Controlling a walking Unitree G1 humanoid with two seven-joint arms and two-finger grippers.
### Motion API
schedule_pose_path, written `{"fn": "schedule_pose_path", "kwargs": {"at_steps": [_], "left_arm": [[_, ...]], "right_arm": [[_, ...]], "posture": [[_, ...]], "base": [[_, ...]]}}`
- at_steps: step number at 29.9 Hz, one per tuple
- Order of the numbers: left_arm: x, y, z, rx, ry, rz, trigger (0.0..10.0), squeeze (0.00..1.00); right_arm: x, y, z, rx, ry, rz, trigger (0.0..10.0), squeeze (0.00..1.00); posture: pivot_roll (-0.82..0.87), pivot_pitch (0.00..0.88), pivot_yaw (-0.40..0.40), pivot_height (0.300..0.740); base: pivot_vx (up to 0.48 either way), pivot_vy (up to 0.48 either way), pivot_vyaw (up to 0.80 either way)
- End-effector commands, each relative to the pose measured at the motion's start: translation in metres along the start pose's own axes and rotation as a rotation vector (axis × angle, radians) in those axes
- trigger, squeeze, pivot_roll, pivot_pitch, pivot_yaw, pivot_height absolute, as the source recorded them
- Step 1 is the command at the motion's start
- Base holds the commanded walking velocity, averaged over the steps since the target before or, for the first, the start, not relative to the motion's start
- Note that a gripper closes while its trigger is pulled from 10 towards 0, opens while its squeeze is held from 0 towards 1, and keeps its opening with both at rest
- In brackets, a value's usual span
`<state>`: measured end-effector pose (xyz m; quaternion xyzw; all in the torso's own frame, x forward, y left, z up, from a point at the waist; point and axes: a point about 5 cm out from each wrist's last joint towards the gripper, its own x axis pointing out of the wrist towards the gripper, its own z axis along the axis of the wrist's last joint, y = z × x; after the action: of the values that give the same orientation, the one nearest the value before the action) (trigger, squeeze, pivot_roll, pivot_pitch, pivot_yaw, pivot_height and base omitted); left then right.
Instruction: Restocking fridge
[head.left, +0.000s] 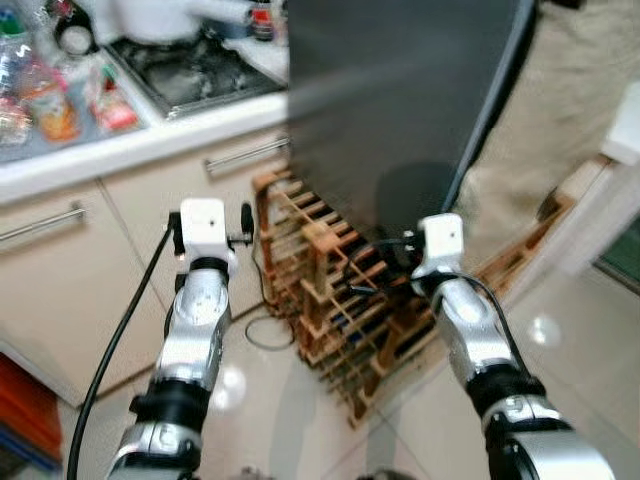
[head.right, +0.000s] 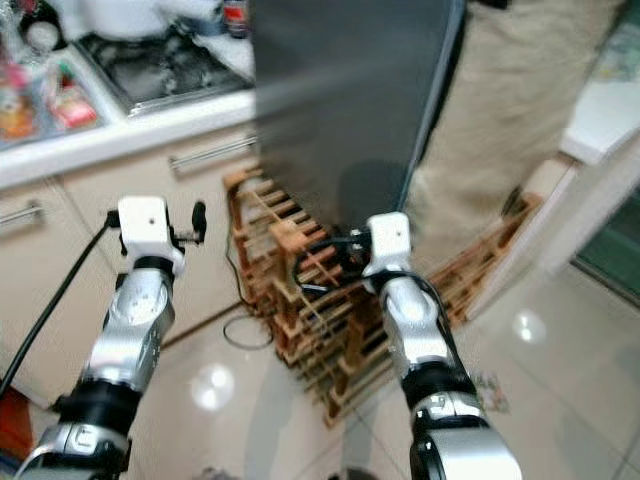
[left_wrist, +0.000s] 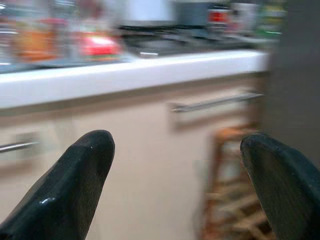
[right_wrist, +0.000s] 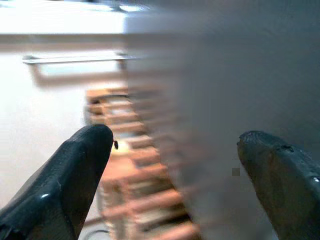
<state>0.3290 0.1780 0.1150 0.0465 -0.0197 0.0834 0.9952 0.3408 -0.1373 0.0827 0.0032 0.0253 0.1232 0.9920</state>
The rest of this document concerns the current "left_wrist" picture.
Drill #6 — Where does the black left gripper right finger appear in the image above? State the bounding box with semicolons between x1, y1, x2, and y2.
240;133;320;240

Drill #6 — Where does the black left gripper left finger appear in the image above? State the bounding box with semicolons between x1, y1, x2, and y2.
0;129;116;240

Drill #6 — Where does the grey mini fridge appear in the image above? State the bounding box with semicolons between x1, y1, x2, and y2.
263;0;320;173

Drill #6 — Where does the wooden slatted rack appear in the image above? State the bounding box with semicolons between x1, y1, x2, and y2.
199;124;278;240

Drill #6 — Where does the beige kitchen cabinet white top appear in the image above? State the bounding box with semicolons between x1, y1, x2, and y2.
0;49;271;240

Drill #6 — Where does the red food packet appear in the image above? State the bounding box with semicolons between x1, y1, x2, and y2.
81;34;123;62

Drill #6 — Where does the orange food packet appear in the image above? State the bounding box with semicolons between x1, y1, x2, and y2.
13;24;60;61

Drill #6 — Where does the black stove top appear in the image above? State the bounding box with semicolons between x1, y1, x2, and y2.
117;23;253;57

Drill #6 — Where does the white round container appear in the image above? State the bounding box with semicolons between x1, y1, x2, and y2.
123;0;176;23

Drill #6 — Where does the silver bar drawer handle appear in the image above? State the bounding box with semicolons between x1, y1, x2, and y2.
171;91;265;113
0;141;39;154

